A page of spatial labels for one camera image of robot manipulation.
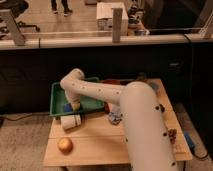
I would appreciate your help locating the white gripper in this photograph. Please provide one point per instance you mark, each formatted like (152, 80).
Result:
(74, 100)

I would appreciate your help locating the blue sponge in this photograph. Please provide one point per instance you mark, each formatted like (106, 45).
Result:
(67, 108)

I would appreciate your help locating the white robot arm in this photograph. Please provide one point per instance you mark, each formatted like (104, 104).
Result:
(148, 143)

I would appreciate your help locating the green plastic tray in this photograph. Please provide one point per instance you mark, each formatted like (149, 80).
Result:
(58, 103)

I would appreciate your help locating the white rolled cup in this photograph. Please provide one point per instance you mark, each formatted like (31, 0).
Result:
(70, 121)

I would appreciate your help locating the blue white crumpled cloth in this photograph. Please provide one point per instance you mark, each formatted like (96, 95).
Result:
(115, 115)

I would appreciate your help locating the wooden table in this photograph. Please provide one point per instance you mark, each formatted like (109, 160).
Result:
(97, 142)

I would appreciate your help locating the small brown toy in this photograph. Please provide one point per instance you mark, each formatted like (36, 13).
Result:
(172, 135)

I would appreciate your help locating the black office chair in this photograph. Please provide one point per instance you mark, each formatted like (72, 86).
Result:
(17, 8)

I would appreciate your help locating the blue object on floor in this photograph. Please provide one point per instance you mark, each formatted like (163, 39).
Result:
(189, 140)

